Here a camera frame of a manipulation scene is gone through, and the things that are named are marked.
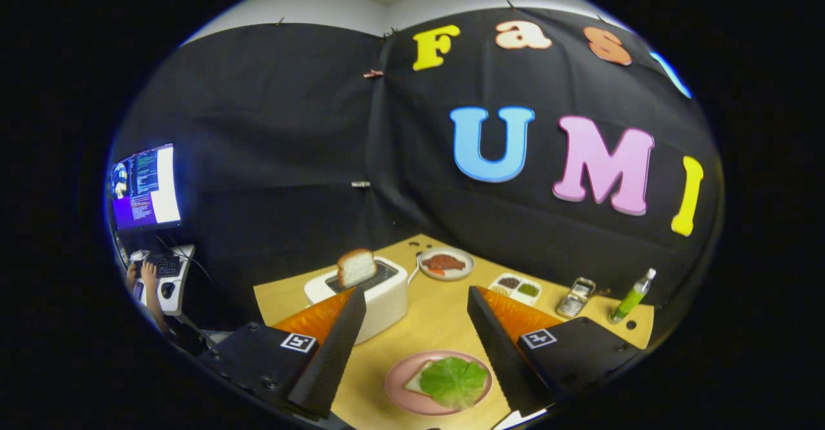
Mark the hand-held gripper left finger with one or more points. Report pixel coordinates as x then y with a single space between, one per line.
332 352

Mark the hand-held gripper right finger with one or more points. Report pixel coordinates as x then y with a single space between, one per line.
499 352

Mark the green lettuce leaf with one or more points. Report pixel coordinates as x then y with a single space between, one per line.
454 381

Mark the toast bread slice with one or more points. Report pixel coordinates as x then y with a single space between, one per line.
416 381
356 267

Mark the white divided seed dish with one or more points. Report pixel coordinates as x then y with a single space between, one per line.
519 283

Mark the white toaster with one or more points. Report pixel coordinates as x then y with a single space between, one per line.
387 301

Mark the pink round plate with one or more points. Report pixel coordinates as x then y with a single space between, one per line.
401 391

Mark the clear metal-framed container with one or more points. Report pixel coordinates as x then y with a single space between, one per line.
573 301

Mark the grey round plate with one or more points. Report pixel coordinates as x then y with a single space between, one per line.
446 276

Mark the red meat slice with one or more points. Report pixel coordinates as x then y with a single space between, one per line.
443 263

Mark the green label plastic bottle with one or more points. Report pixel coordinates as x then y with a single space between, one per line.
628 301

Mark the black computer mouse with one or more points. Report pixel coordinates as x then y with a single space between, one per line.
167 289

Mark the black keyboard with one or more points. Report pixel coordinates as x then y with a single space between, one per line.
164 265

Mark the black backdrop cloth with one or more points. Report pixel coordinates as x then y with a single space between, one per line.
290 127

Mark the computer monitor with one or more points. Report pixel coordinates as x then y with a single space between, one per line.
151 188

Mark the pink clip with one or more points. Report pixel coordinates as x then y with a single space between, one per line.
372 73

